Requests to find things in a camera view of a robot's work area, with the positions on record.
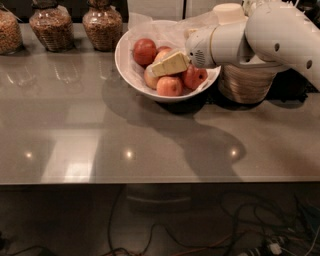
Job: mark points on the white ceramic bowl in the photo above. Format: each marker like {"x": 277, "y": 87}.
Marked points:
{"x": 163, "y": 33}

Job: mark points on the middle glass cereal jar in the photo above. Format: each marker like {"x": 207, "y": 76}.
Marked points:
{"x": 52, "y": 25}

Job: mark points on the hidden red apple back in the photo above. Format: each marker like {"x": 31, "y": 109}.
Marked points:
{"x": 161, "y": 48}

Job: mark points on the glass cereal jar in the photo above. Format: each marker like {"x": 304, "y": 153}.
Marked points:
{"x": 52, "y": 25}
{"x": 10, "y": 33}
{"x": 103, "y": 25}

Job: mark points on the yellow-red apple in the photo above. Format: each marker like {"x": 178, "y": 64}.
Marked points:
{"x": 162, "y": 53}
{"x": 169, "y": 86}

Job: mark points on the front stack paper bowls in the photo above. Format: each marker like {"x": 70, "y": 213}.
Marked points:
{"x": 245, "y": 86}

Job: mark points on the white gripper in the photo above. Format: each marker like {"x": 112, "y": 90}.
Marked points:
{"x": 199, "y": 47}

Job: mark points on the white power plug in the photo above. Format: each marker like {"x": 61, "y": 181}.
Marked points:
{"x": 275, "y": 249}

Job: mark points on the white plastic cutlery bundle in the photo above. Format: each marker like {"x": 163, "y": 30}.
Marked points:
{"x": 249, "y": 6}

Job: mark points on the right glass cereal jar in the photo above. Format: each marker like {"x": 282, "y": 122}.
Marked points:
{"x": 103, "y": 25}

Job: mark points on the left glass cereal jar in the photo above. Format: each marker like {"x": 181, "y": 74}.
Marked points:
{"x": 10, "y": 33}

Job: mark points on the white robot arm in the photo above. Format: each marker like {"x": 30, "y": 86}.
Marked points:
{"x": 276, "y": 34}

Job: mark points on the small apple left front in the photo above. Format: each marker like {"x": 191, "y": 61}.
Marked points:
{"x": 150, "y": 80}

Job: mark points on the red apple right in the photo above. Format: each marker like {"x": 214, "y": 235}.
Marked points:
{"x": 193, "y": 77}

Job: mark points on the dark red apple back left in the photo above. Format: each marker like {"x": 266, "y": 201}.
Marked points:
{"x": 144, "y": 51}

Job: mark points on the white paper bowl liner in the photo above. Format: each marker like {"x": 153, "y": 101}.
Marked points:
{"x": 187, "y": 25}

